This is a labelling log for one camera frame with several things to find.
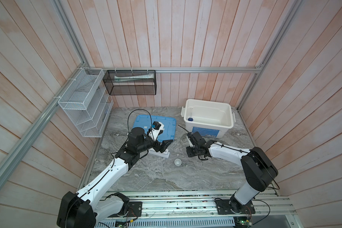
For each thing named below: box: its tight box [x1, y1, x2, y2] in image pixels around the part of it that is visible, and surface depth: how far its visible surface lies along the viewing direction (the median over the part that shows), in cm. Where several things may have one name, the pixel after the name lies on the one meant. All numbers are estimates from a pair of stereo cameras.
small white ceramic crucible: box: [173, 158, 182, 167], surface depth 90 cm
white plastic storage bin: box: [180, 98, 237, 139], surface depth 105 cm
